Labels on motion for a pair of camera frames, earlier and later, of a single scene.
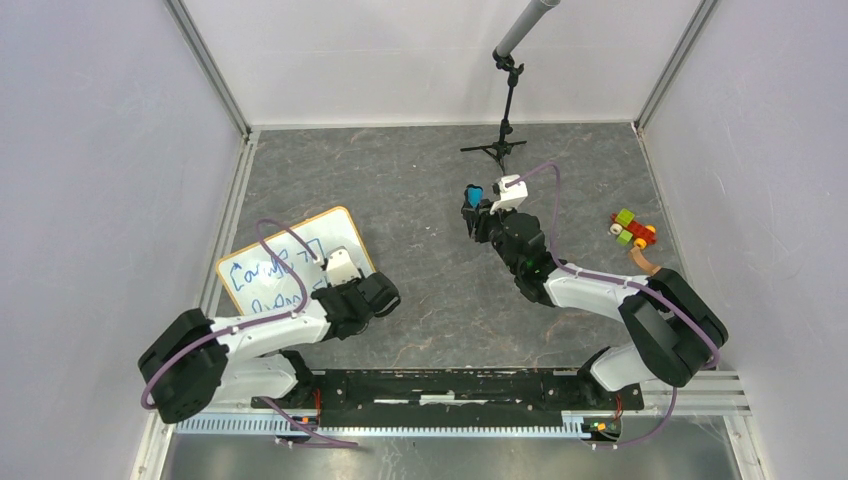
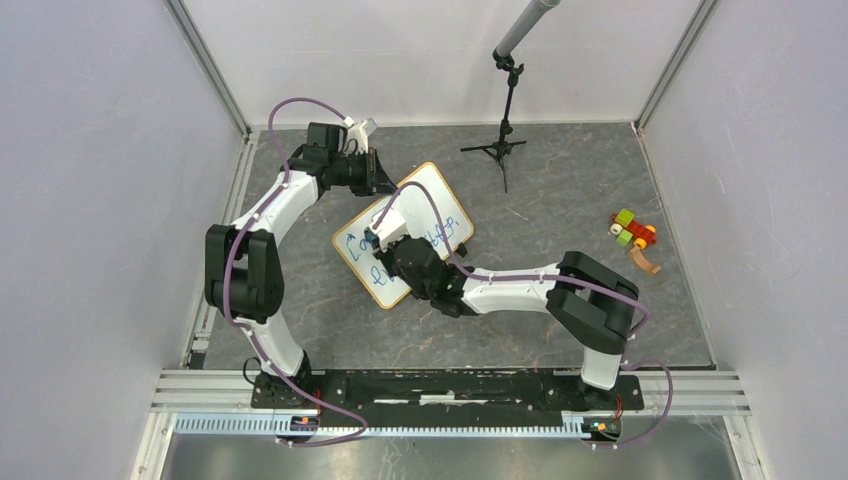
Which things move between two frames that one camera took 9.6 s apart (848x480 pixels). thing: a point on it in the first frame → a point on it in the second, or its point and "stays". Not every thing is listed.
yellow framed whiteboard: x=259 y=287 → x=422 y=219
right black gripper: x=483 y=221 → x=386 y=255
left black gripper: x=344 y=286 → x=376 y=180
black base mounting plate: x=334 y=394 stays
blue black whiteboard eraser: x=474 y=195 → x=371 y=237
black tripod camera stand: x=501 y=148 stays
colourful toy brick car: x=629 y=230 stays
